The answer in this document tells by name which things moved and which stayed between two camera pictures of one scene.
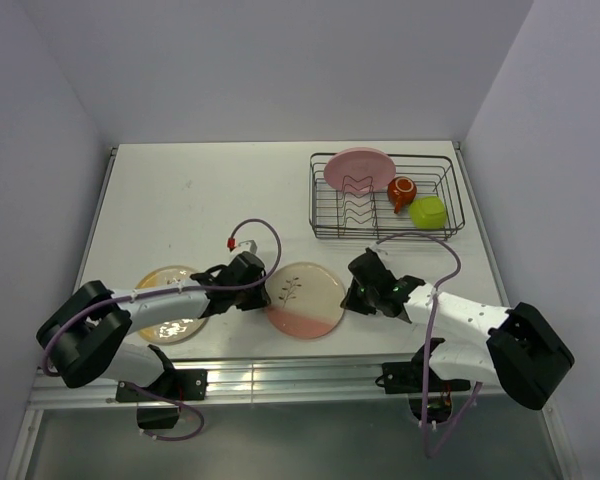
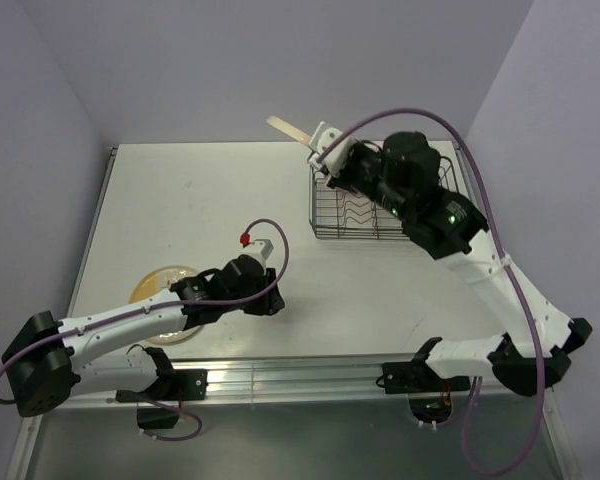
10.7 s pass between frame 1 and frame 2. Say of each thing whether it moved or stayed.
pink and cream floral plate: moved
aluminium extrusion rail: stayed
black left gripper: stayed
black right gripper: moved
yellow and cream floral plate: stayed
